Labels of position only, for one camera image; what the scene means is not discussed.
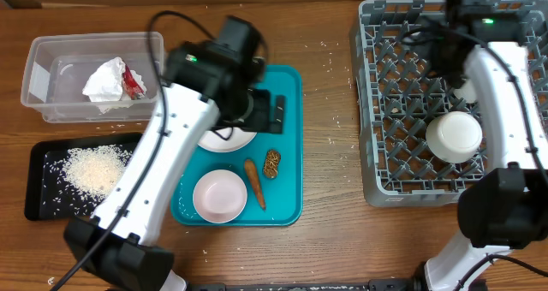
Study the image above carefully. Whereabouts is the clear plastic waste bin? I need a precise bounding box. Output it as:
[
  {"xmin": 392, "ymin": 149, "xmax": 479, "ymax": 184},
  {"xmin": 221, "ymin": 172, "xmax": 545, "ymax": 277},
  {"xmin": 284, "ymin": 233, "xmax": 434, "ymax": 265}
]
[{"xmin": 21, "ymin": 32, "xmax": 164, "ymax": 123}]

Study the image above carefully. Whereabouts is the teal serving tray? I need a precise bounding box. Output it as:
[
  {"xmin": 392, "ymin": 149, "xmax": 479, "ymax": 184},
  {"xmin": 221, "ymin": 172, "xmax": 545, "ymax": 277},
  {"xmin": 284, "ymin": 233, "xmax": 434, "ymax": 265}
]
[{"xmin": 170, "ymin": 65, "xmax": 303, "ymax": 227}]

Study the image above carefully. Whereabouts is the white cup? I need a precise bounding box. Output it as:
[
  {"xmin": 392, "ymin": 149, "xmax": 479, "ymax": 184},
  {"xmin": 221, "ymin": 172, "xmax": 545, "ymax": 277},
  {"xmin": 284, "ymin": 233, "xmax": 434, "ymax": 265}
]
[{"xmin": 453, "ymin": 80, "xmax": 477, "ymax": 104}]

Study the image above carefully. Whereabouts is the grey dishwasher rack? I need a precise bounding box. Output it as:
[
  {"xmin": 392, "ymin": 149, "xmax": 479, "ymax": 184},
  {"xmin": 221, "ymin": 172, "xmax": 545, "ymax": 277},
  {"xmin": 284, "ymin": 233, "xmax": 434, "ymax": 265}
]
[{"xmin": 348, "ymin": 0, "xmax": 548, "ymax": 209}]

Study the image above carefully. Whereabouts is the pile of white rice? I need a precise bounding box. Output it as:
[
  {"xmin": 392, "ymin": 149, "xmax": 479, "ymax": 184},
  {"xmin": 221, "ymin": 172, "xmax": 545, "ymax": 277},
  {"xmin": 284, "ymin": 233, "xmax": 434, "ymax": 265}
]
[{"xmin": 45, "ymin": 145, "xmax": 133, "ymax": 204}]

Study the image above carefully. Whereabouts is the pale green bowl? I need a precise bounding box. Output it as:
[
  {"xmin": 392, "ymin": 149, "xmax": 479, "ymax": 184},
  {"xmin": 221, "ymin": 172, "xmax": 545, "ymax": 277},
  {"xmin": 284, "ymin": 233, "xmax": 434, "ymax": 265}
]
[{"xmin": 426, "ymin": 111, "xmax": 483, "ymax": 163}]

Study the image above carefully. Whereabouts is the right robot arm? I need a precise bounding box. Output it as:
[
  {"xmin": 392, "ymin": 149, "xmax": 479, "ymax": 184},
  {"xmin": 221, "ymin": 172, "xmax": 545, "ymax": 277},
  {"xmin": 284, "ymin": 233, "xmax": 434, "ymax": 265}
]
[{"xmin": 403, "ymin": 5, "xmax": 547, "ymax": 290}]

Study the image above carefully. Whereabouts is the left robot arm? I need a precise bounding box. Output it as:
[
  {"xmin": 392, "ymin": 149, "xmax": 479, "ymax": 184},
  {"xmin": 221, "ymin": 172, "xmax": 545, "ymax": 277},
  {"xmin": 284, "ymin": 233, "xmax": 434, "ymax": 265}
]
[{"xmin": 53, "ymin": 39, "xmax": 276, "ymax": 290}]

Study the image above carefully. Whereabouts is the white paper napkin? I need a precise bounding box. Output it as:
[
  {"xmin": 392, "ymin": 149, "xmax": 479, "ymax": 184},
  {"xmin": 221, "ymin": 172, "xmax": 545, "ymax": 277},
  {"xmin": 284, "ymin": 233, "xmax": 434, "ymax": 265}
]
[{"xmin": 82, "ymin": 57, "xmax": 147, "ymax": 114}]

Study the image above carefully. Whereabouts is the small pink plate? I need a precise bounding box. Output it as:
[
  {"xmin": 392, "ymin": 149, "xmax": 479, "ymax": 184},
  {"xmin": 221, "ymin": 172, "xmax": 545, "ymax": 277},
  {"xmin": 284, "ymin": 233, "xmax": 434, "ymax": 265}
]
[{"xmin": 193, "ymin": 169, "xmax": 247, "ymax": 224}]

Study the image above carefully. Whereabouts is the large white dinner plate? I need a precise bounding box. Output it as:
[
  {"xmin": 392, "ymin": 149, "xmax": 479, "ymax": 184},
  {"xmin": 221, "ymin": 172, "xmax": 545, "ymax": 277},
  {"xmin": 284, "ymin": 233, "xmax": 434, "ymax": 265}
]
[{"xmin": 199, "ymin": 128, "xmax": 256, "ymax": 153}]

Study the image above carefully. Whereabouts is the red sauce packet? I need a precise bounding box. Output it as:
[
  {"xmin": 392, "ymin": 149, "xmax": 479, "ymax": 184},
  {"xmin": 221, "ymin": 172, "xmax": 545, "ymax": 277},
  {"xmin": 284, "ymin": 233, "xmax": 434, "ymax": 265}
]
[{"xmin": 122, "ymin": 65, "xmax": 145, "ymax": 100}]

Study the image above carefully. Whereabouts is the orange carrot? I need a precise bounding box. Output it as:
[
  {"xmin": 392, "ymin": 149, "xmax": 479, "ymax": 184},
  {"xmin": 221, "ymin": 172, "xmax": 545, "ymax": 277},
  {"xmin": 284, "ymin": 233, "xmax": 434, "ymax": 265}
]
[{"xmin": 244, "ymin": 158, "xmax": 266, "ymax": 211}]

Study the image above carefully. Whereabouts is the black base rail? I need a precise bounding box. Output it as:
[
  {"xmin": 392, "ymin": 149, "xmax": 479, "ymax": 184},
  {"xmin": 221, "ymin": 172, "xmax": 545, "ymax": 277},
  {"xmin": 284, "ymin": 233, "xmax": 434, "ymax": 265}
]
[{"xmin": 187, "ymin": 278, "xmax": 426, "ymax": 291}]

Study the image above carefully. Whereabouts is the black plastic tray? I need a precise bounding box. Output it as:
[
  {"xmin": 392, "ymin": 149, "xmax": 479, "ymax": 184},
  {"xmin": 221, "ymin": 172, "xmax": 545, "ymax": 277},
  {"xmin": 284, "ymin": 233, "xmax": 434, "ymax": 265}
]
[{"xmin": 24, "ymin": 133, "xmax": 141, "ymax": 221}]

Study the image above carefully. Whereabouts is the brown patterned food piece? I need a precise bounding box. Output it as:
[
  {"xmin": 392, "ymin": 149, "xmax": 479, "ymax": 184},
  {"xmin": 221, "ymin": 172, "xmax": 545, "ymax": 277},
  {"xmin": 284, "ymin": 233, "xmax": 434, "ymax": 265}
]
[{"xmin": 263, "ymin": 149, "xmax": 281, "ymax": 179}]

